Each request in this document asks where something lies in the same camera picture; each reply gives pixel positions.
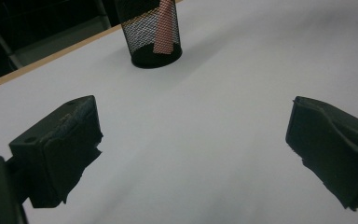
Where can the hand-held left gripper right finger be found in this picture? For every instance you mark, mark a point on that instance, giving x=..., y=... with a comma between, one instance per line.
x=335, y=149

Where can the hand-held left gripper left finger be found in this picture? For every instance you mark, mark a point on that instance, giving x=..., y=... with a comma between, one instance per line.
x=59, y=152

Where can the black mesh pen holder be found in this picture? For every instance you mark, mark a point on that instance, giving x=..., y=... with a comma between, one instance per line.
x=140, y=37

